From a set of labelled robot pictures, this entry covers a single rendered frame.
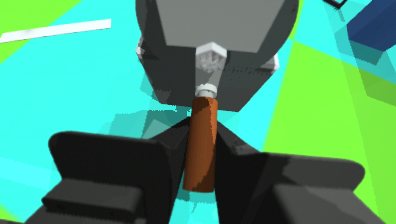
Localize blue rectangular block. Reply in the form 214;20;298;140
346;0;396;52

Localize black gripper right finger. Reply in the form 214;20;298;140
214;120;366;224

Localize dark grey l-shaped rod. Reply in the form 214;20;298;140
324;0;348;9

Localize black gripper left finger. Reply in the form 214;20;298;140
48;116;191;224

